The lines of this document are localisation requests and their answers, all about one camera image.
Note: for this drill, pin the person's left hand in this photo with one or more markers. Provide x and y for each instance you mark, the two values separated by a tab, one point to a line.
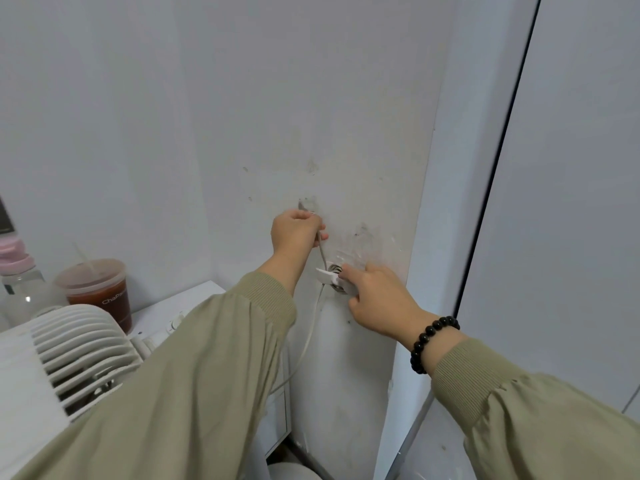
295	234

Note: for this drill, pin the person's right hand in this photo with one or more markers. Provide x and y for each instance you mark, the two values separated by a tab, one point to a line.
385	304

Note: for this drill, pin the white nightstand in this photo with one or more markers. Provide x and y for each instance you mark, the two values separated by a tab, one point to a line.
170	304

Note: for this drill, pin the white fan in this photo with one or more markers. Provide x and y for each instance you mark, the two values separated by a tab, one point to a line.
45	374

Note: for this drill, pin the person's left forearm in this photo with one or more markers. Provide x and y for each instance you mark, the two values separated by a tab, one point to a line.
160	394

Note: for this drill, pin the person's right forearm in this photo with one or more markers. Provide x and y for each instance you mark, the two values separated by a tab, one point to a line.
540	424

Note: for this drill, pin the cup of brown drink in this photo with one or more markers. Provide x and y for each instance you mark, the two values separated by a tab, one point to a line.
100	292

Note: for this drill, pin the white wardrobe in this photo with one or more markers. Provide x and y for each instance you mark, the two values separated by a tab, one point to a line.
560	194

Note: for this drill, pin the clear bottle with pink cap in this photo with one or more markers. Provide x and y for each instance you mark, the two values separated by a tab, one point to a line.
22	289

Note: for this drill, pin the white wall hook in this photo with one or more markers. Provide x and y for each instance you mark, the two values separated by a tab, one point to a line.
325	275

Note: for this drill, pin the dark wall socket panel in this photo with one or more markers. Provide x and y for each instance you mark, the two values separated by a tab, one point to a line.
5	217

